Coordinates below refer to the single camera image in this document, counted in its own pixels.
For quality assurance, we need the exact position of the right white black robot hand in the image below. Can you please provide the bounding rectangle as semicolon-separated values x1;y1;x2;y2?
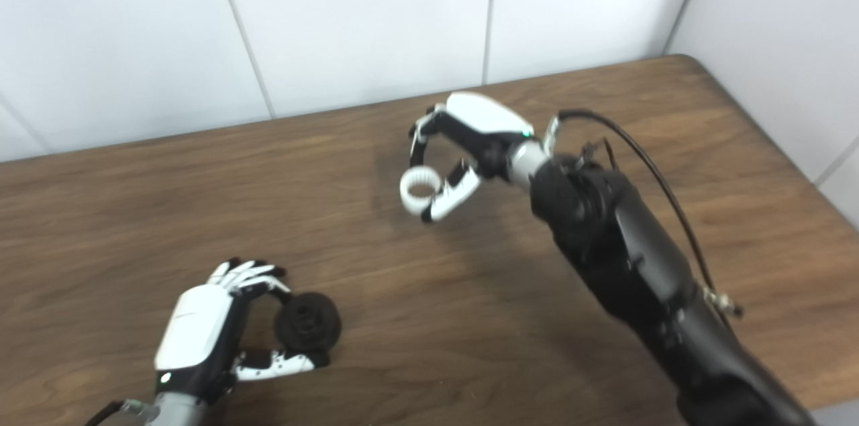
408;92;538;224

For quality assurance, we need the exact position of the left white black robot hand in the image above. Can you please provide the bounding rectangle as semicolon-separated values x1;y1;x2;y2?
154;258;331;407

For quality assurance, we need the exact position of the white ring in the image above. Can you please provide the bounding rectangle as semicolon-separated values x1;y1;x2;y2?
400;167;445;215

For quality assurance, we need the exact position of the round black part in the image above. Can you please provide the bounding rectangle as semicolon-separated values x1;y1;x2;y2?
275;292;342;353

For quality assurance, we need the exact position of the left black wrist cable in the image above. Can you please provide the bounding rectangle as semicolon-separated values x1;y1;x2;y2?
84;401;127;426

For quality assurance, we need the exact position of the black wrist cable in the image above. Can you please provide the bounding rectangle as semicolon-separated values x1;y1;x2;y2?
544;109;743;319
84;401;127;426

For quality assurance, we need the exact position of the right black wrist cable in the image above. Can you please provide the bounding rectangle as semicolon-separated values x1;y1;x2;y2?
544;109;743;319

